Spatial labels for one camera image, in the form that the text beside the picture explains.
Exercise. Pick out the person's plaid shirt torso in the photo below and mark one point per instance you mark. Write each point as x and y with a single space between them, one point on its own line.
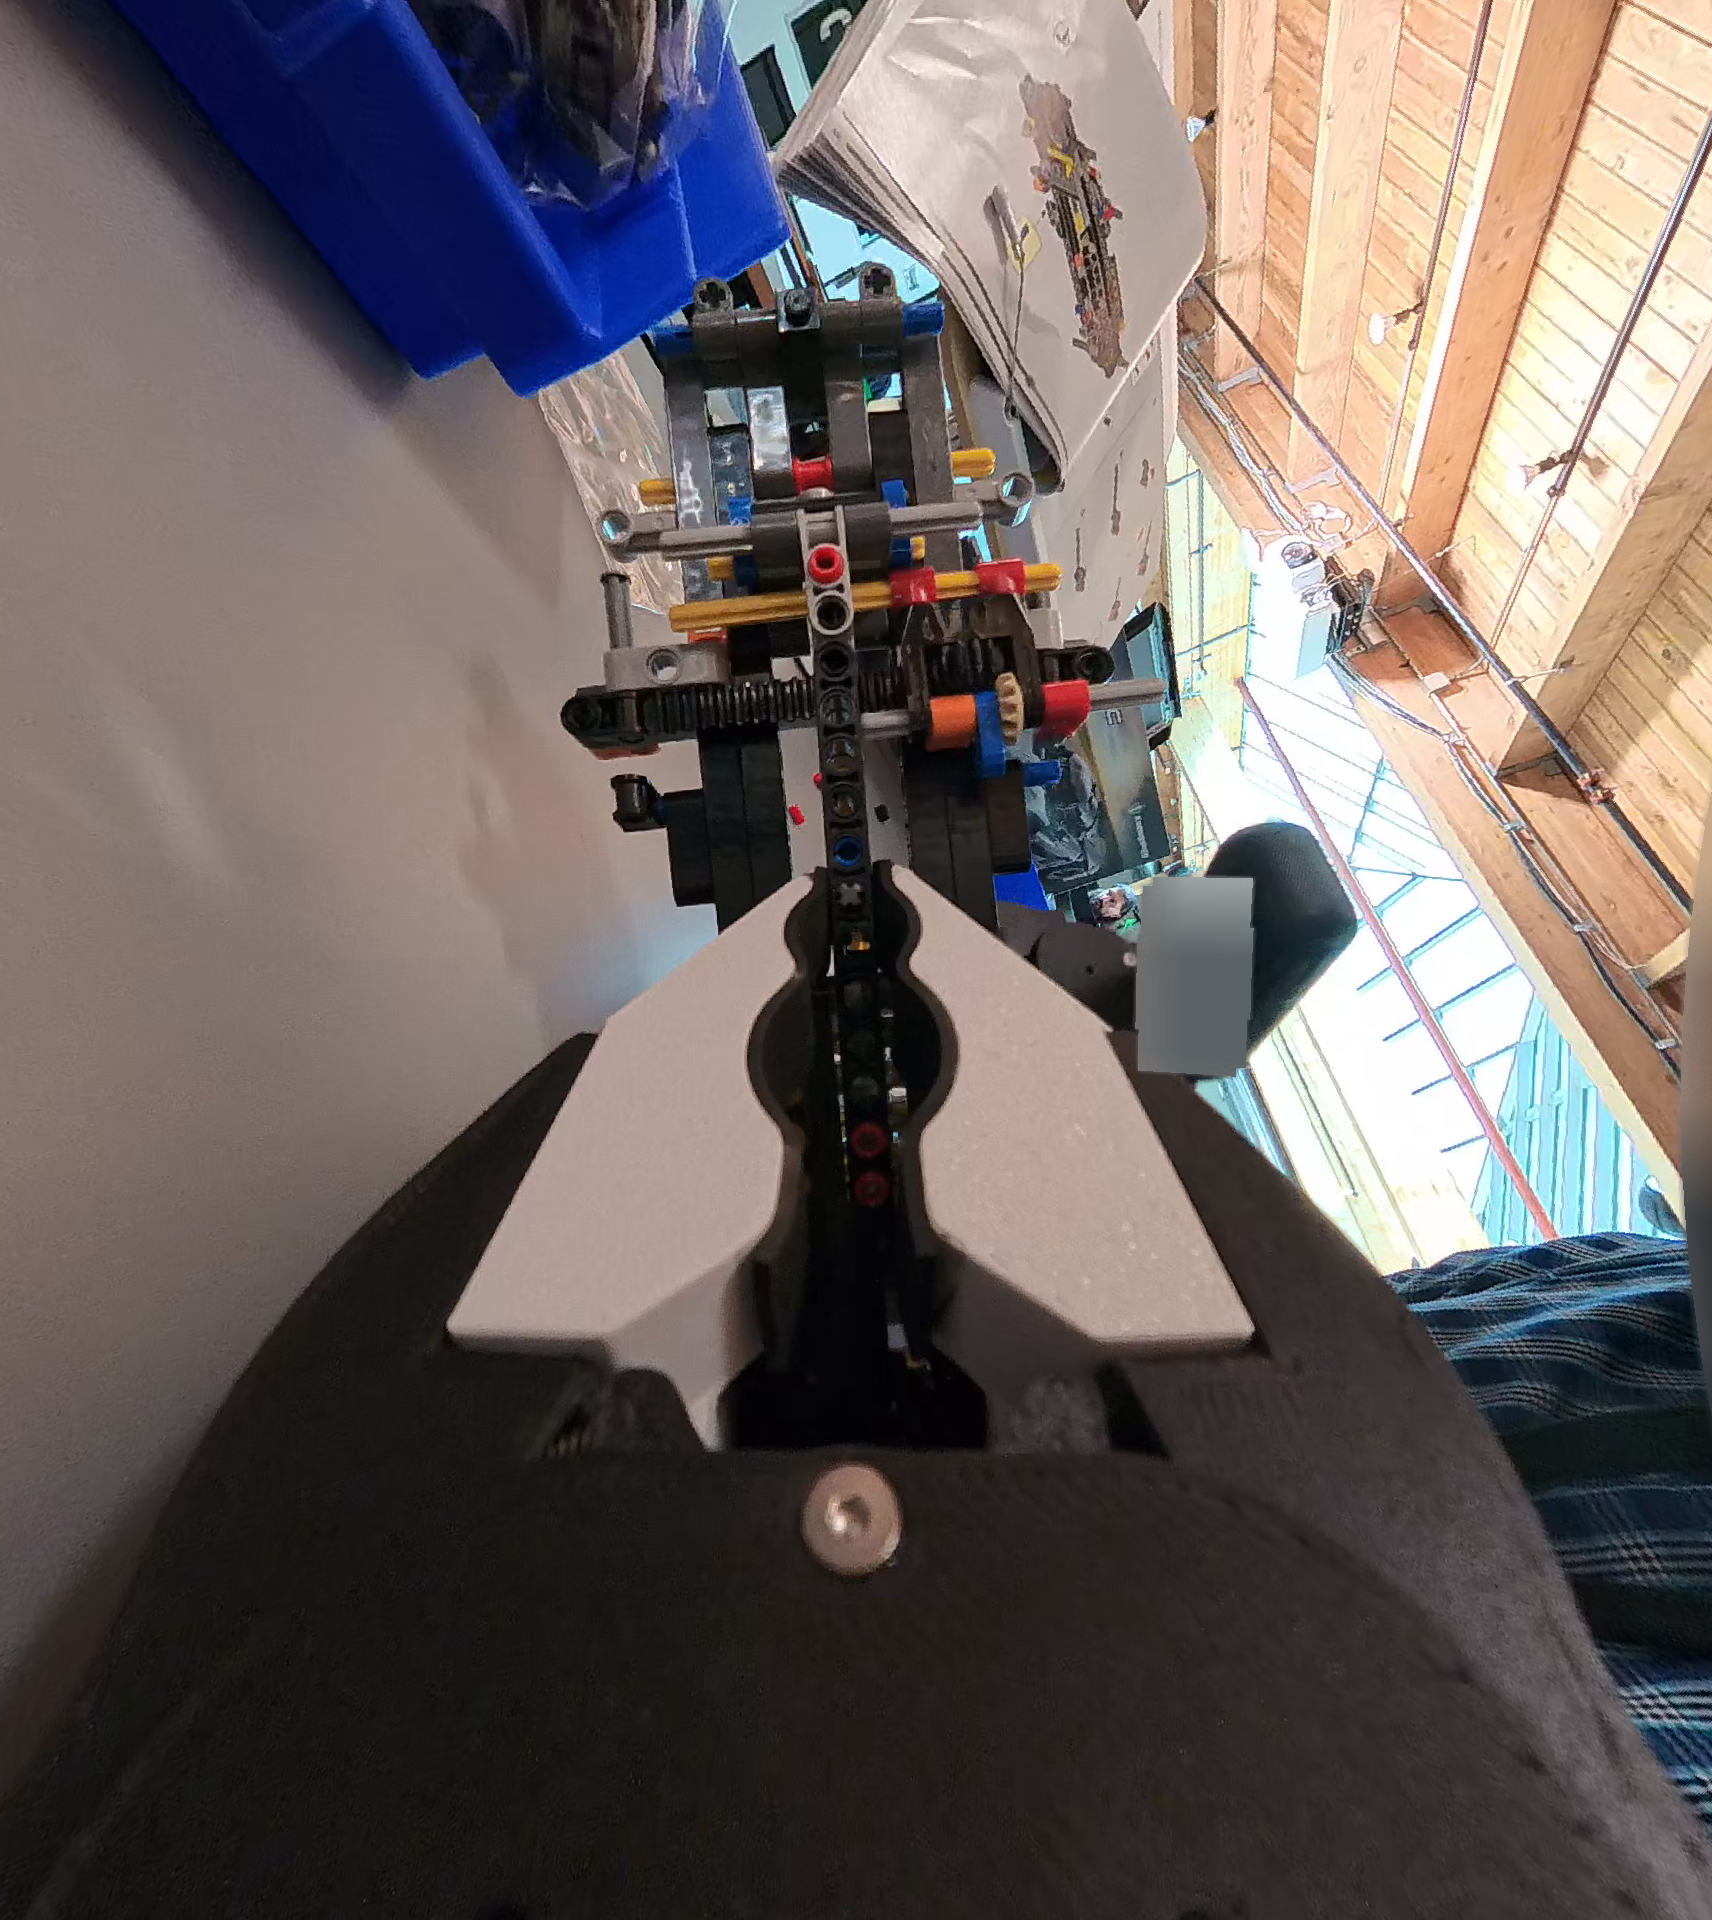
1546 1320

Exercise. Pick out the white ceiling-mounted device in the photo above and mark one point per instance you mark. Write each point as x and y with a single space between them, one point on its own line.
1299 609

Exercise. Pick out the black lego set box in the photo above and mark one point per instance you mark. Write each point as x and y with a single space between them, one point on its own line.
1097 818

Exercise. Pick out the blue storage box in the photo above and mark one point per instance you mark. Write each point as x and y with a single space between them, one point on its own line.
1020 896

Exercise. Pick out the multicoloured lego vehicle model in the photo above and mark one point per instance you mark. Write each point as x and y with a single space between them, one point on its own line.
826 600

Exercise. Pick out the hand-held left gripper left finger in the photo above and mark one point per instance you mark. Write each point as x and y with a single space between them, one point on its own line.
617 1171

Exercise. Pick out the lego instruction booklet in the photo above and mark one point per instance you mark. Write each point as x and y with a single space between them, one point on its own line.
947 151

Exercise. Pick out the blue plastic bin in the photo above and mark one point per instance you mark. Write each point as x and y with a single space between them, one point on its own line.
390 195

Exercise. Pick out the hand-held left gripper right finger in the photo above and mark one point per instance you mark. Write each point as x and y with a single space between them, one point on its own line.
1081 1201

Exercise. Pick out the flat clear plastic bag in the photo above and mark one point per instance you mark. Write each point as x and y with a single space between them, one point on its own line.
600 450

